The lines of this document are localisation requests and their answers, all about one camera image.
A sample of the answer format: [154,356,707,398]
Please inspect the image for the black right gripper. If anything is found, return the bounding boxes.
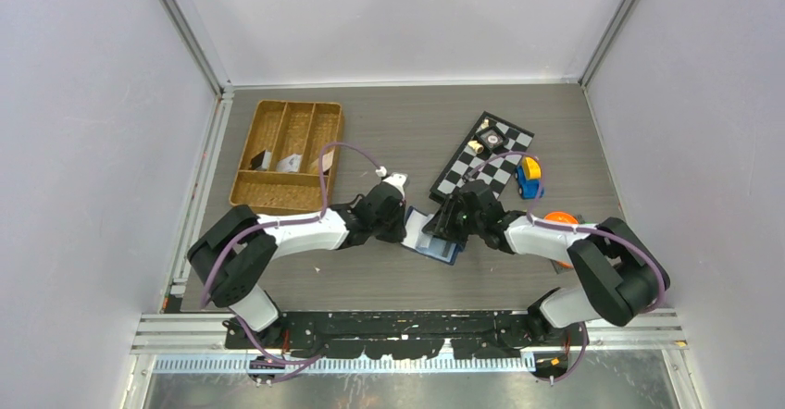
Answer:
[422,193,484,245]

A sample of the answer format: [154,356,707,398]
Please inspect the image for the blue card holder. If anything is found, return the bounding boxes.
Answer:
[401,206,462,266]

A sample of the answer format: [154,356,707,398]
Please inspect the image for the tan credit card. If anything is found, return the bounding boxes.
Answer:
[307,150,334,176]

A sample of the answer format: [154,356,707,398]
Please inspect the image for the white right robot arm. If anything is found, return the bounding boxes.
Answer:
[422,181,669,345]

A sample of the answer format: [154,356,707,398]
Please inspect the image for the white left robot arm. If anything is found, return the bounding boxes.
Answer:
[187,175,405,348]

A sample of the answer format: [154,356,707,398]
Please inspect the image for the white credit card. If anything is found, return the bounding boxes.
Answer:
[276,154,303,173]

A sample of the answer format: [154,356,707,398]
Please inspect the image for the black credit card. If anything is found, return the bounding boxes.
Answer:
[249,150,272,171]

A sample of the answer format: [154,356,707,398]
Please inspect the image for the black white chessboard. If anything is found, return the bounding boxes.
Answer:
[429,111,535,204]

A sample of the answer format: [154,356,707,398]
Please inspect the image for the blue yellow toy car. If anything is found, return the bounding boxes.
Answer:
[515,156,545,200]

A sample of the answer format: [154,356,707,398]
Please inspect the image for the woven bamboo cutlery tray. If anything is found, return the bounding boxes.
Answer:
[229,100,344,216]

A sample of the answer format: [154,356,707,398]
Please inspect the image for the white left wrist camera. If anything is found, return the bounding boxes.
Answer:
[382,172,408,200]

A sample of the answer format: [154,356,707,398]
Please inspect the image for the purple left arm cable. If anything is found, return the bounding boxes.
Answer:
[199,143,388,383]

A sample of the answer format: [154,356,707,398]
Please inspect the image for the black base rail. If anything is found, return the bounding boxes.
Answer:
[255,310,583,360]

